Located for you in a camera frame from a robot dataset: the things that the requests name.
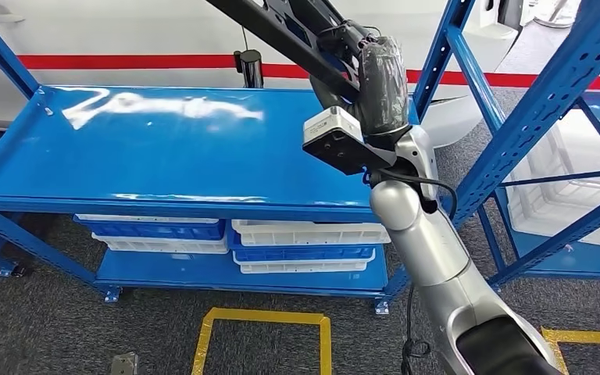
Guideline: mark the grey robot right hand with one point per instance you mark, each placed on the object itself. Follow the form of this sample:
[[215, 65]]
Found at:
[[383, 88]]

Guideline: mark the metal floor plate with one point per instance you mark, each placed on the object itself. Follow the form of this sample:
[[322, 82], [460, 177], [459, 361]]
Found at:
[[124, 365]]

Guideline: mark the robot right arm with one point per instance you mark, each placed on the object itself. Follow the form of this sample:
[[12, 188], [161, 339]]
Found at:
[[434, 248]]

